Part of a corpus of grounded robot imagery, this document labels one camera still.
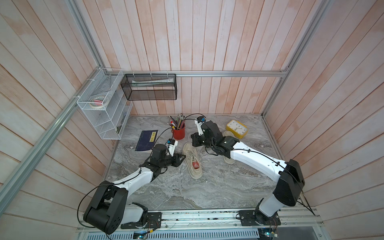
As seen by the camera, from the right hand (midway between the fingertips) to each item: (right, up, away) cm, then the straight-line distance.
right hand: (190, 135), depth 80 cm
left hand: (-4, -13, +5) cm, 15 cm away
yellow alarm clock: (+37, +3, +28) cm, 46 cm away
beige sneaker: (+1, -11, +6) cm, 12 cm away
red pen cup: (-7, 0, +21) cm, 22 cm away
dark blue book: (-31, -5, +24) cm, 39 cm away
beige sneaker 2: (+15, -9, -22) cm, 28 cm away
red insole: (+3, -18, +8) cm, 20 cm away
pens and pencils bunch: (-7, +8, +18) cm, 20 cm away
